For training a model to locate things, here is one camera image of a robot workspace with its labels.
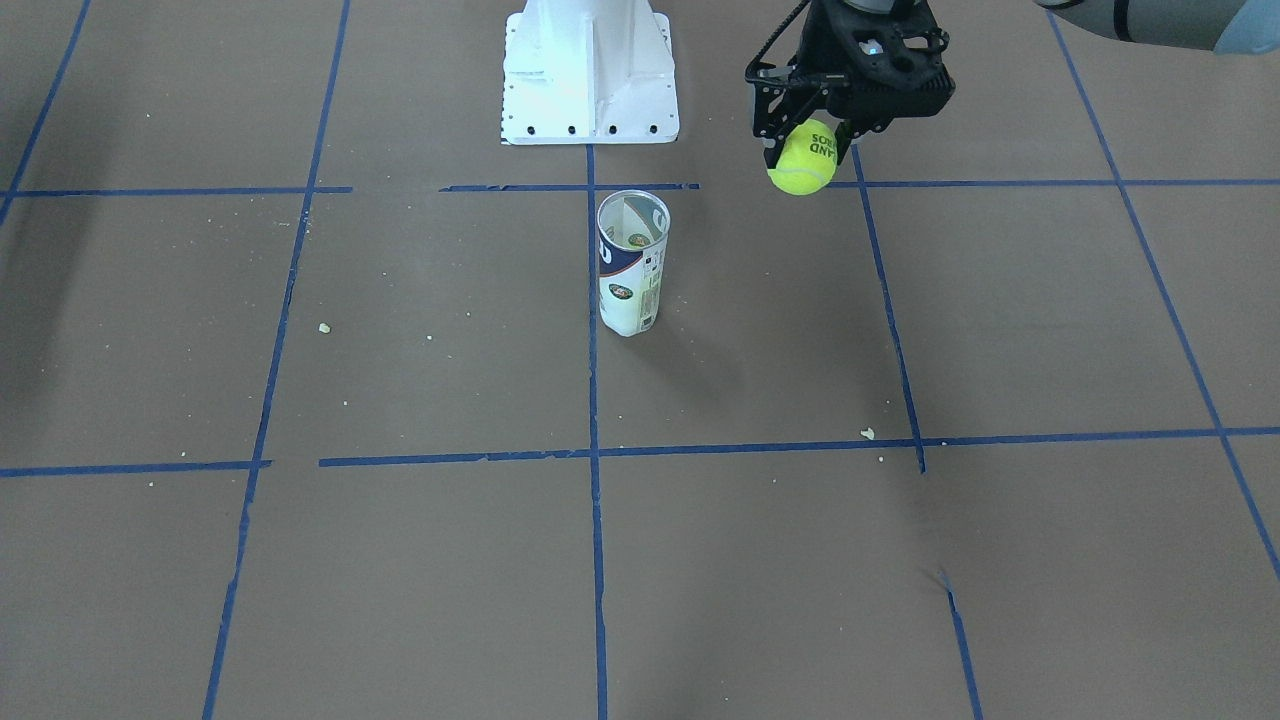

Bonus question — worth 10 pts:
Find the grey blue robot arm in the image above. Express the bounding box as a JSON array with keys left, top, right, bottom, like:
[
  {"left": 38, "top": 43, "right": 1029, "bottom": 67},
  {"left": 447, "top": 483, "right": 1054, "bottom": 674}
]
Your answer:
[{"left": 744, "top": 1, "right": 1277, "bottom": 170}]

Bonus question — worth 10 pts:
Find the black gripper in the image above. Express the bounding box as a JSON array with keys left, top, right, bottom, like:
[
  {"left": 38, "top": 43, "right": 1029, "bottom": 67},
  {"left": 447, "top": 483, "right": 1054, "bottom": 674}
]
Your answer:
[{"left": 751, "top": 1, "right": 956, "bottom": 169}]

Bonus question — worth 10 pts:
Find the clear tennis ball can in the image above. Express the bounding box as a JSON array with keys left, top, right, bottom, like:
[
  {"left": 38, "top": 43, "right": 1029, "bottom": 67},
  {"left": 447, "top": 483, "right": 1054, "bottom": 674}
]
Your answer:
[{"left": 596, "top": 190, "right": 671, "bottom": 337}]

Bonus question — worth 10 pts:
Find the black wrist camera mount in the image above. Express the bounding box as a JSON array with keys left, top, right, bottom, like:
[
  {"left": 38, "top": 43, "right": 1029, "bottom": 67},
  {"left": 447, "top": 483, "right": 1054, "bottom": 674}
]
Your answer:
[{"left": 744, "top": 56, "right": 812, "bottom": 95}]

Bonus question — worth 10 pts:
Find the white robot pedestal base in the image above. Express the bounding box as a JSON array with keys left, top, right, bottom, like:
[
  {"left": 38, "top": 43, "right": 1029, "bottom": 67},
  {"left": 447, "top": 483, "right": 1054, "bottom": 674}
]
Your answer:
[{"left": 500, "top": 1, "right": 680, "bottom": 146}]

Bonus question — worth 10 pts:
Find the yellow-green tennis ball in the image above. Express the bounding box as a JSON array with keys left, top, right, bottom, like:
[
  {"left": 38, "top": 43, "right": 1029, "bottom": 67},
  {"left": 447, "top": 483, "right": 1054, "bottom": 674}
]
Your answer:
[{"left": 767, "top": 118, "right": 838, "bottom": 196}]

